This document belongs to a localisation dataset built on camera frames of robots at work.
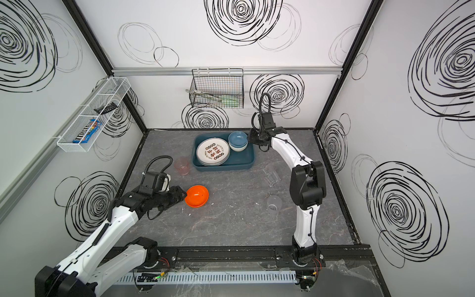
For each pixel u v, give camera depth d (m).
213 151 1.05
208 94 0.86
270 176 0.91
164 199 0.68
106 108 0.77
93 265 0.42
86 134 0.67
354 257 0.77
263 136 0.69
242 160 1.05
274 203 0.86
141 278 0.72
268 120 0.74
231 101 0.87
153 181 0.61
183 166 0.99
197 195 0.89
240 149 1.04
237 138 1.07
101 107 0.77
